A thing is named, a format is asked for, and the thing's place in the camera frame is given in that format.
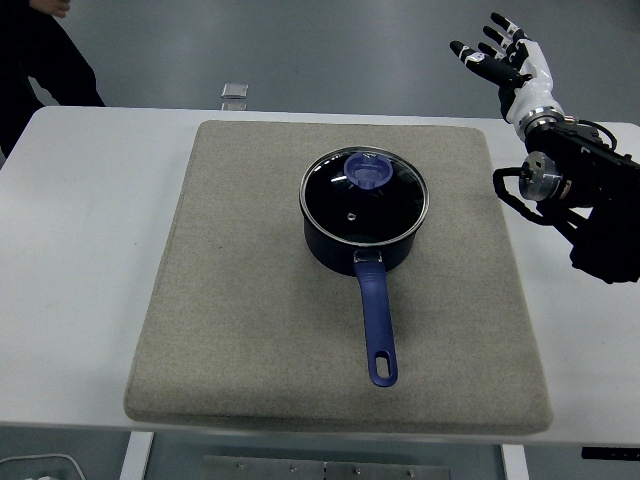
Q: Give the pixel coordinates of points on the white table leg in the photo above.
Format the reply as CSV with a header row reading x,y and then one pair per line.
x,y
515,465
136,457

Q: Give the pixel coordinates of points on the square metal floor box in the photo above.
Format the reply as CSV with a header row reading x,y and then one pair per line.
x,y
235,90

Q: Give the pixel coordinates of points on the person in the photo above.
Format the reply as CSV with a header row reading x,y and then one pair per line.
x,y
50,60

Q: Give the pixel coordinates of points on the grey metal plate with screws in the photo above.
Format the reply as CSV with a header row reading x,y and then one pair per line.
x,y
310,470

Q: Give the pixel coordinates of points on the black strip under table edge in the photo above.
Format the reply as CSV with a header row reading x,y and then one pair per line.
x,y
610,452

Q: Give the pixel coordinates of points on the glass pot lid blue knob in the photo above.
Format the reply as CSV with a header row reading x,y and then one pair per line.
x,y
367,172

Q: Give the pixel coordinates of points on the flat metal floor plate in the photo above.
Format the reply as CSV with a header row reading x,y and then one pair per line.
x,y
233,107

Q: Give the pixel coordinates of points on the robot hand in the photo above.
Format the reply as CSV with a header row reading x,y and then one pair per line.
x,y
530,85

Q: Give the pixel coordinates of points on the beige fabric mat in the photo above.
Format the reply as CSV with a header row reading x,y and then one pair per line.
x,y
250,325

